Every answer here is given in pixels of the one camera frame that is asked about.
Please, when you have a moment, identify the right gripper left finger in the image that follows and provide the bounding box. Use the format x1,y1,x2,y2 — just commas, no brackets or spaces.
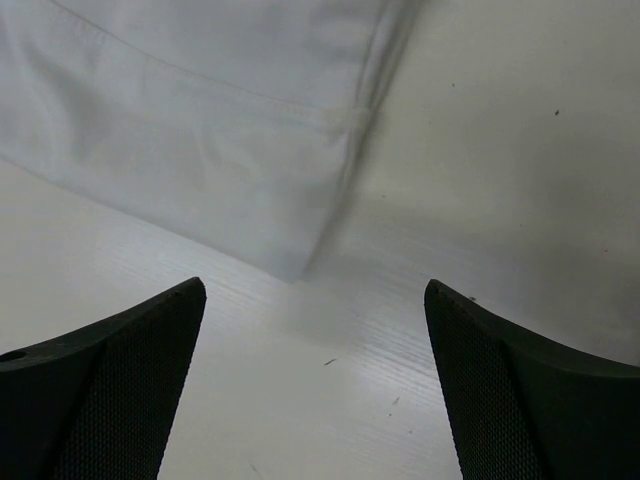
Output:
1,278,206,479

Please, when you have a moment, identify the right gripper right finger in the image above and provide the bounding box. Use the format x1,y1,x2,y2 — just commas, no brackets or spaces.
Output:
424,280,639,479

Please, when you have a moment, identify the white skirt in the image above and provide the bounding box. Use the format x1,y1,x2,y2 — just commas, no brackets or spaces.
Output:
1,1,421,281

